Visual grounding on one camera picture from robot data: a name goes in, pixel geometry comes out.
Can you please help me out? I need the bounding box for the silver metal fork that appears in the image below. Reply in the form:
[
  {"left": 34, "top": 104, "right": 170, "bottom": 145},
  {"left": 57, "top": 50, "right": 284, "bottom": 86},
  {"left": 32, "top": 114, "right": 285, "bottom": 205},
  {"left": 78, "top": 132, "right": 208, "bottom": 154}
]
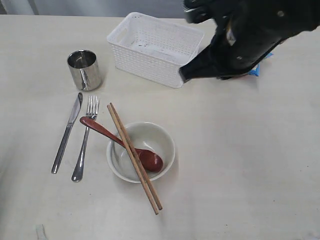
[{"left": 71, "top": 95, "right": 100, "bottom": 182}]

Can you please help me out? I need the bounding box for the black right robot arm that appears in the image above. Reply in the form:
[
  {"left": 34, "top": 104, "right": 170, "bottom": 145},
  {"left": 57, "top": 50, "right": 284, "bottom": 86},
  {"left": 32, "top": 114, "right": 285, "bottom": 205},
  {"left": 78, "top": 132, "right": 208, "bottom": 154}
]
[{"left": 179, "top": 0, "right": 320, "bottom": 83}]

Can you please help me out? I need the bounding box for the silver table knife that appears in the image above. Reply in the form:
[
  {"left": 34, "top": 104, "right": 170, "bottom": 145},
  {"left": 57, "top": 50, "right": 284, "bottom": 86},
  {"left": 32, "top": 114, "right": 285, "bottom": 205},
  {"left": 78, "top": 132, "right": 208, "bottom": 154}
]
[{"left": 51, "top": 92, "right": 83, "bottom": 174}]

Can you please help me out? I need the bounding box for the blue chips bag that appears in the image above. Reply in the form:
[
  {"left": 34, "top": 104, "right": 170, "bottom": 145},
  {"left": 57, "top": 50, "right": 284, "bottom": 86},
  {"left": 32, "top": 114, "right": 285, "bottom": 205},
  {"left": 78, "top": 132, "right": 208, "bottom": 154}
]
[{"left": 247, "top": 52, "right": 274, "bottom": 77}]

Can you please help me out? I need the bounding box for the speckled ceramic bowl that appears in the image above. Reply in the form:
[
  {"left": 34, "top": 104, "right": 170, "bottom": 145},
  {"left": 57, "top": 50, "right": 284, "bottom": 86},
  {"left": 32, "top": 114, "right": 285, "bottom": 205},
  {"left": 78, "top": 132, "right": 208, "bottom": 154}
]
[{"left": 106, "top": 122, "right": 176, "bottom": 183}]

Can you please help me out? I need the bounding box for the shiny steel cup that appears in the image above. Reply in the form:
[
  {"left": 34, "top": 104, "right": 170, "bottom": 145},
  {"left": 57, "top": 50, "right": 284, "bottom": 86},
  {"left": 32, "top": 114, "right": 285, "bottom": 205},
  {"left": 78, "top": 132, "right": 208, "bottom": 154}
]
[{"left": 67, "top": 49, "right": 102, "bottom": 91}]

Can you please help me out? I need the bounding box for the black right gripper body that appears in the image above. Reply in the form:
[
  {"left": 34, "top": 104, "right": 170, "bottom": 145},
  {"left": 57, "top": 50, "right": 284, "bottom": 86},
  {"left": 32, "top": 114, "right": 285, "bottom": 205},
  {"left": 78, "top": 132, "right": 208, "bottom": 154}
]
[{"left": 179, "top": 14, "right": 281, "bottom": 83}]

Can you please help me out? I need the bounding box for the dark wooden spoon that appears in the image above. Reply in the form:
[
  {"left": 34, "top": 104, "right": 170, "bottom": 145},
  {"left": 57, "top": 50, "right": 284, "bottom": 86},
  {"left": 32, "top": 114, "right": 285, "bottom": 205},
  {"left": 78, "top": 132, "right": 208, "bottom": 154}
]
[{"left": 80, "top": 116, "right": 164, "bottom": 173}]

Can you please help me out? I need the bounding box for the white perforated plastic basket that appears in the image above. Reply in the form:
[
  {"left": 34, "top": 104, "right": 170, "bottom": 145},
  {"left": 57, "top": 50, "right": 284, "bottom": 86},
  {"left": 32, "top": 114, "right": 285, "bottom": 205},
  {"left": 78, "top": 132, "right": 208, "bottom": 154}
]
[{"left": 107, "top": 12, "right": 205, "bottom": 89}]

